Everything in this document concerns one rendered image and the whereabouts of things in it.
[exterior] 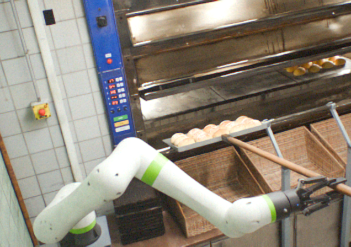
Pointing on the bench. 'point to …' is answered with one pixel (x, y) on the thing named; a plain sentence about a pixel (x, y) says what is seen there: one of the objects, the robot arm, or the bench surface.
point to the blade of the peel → (214, 138)
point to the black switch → (101, 21)
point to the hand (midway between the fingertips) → (336, 186)
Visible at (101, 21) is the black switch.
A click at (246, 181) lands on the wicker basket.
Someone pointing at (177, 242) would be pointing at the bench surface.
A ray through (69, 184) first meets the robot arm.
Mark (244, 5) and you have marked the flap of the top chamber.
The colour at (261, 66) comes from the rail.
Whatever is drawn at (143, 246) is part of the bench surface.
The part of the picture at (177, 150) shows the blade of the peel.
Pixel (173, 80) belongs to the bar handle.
